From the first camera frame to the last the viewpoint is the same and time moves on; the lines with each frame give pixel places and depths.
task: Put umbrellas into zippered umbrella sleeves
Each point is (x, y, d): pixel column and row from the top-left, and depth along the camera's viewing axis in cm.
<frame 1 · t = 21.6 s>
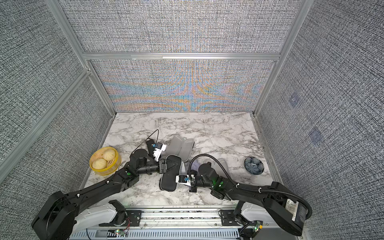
left hand: (178, 164, 74), fingers open
right hand: (177, 175, 75), fingers closed
yellow bamboo steamer basket: (112, 165, 90), point 4 cm above the table
white steamed bun: (99, 163, 87), point 7 cm above the table
white steamed bun 2: (109, 154, 92), point 6 cm above the table
open grey umbrella case: (179, 146, 102), on the table
dark blue flower bowl: (253, 166, 92), point 2 cm above the table

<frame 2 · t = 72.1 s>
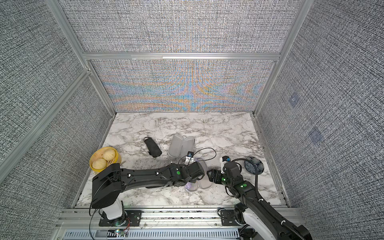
left hand: (195, 172, 82), fingers open
right hand: (211, 169, 84), fingers open
the named things where they were.

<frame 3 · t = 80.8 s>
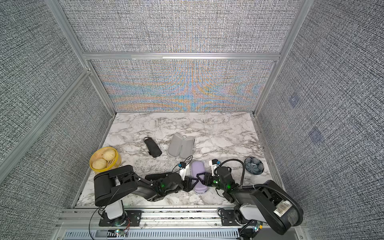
left hand: (199, 181, 82), fingers open
right hand: (197, 174, 85), fingers open
the named things where they were.

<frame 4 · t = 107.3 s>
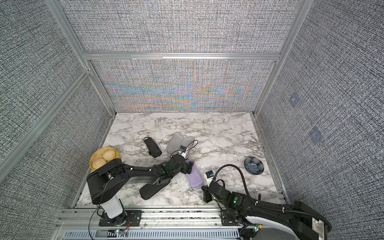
left hand: (190, 159, 89), fingers open
right hand: (200, 186, 83), fingers closed
